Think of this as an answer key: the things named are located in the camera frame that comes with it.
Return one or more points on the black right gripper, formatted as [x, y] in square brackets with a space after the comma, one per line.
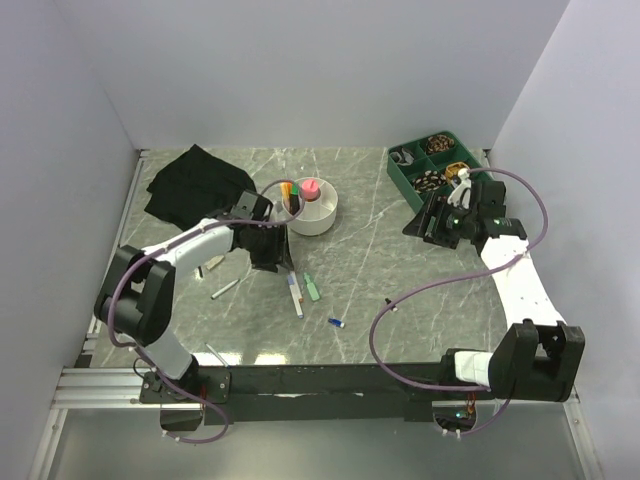
[437, 208]

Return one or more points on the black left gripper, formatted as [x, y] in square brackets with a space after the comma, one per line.
[278, 253]

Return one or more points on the green black highlighter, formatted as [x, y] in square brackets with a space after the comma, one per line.
[293, 198]

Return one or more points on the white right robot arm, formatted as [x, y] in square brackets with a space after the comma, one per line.
[539, 356]

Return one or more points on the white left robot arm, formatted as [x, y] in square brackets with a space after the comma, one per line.
[136, 298]

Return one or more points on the blue cap white marker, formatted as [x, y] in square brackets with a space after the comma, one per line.
[295, 296]

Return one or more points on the peach cap white marker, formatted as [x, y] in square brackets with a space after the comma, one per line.
[298, 287]

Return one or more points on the black white rolled tie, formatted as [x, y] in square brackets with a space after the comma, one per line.
[429, 181]

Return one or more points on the mint green correction tape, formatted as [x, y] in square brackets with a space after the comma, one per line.
[311, 287]

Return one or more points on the yellow rolled tie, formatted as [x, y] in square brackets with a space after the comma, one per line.
[451, 170]

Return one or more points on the green compartment tray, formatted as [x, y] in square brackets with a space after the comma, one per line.
[402, 176]

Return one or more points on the white round desk organizer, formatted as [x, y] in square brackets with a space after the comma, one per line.
[317, 216]

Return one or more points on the beige eraser block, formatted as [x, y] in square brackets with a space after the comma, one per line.
[214, 262]

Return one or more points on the white black tip pen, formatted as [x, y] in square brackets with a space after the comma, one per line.
[217, 294]

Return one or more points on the brown patterned rolled tie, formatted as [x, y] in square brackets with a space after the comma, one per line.
[439, 143]

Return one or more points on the small blue eraser cap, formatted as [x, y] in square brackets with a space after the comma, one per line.
[337, 323]

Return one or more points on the small black cap piece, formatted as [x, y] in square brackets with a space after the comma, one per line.
[389, 302]

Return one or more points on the black cloth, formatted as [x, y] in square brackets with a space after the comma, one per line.
[193, 186]

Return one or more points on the white blue tip pen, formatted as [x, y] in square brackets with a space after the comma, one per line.
[218, 356]

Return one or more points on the black base bar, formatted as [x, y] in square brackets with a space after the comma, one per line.
[256, 393]

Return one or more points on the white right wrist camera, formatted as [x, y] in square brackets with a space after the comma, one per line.
[460, 196]

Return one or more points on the aluminium frame rail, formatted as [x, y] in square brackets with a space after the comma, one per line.
[122, 388]

